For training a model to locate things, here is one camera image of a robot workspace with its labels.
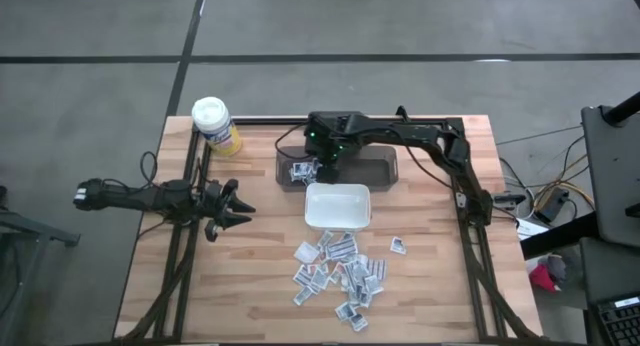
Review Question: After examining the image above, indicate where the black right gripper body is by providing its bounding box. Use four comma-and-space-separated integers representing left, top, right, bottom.
312, 148, 347, 186

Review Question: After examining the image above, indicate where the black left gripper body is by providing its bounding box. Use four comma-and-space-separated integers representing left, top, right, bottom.
198, 178, 240, 243

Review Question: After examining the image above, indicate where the white plastic bin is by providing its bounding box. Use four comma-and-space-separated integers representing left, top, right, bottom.
304, 182, 373, 233

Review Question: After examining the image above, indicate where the large translucent grey bin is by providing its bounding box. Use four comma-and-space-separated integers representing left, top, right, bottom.
275, 144, 400, 193

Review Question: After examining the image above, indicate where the small translucent grey bin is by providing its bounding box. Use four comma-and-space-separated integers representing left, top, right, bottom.
344, 128, 366, 156

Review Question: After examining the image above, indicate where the plain white packet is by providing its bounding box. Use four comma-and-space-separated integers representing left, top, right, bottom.
293, 241, 321, 265

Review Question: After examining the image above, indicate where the blue-striped white bandage packet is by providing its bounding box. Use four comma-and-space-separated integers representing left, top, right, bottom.
325, 235, 359, 261

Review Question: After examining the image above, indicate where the yellow white Lysol wipes canister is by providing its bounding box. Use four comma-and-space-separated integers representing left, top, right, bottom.
190, 96, 243, 158

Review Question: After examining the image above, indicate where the grey metal stand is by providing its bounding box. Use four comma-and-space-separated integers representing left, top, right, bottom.
0, 184, 82, 346

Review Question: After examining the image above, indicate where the white paper sheet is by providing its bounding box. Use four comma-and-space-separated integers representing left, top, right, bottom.
514, 218, 550, 242

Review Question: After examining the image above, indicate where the black power box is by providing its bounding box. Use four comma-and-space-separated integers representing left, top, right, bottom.
533, 188, 572, 226

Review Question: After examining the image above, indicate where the red cloth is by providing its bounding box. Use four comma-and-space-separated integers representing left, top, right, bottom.
527, 263, 559, 294

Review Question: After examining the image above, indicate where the dark grey side desk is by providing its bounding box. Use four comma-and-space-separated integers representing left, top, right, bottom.
579, 90, 640, 248

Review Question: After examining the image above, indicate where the black keyboard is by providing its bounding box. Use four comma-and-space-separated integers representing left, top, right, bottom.
594, 293, 640, 346

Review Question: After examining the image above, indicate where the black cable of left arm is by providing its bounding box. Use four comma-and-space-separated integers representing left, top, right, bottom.
138, 150, 159, 187

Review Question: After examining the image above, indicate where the black bracket on table edge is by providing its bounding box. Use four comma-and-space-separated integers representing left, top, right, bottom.
492, 191, 527, 208

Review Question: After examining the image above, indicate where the yellow cable bundle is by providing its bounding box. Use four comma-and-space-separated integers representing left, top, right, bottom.
534, 153, 596, 210

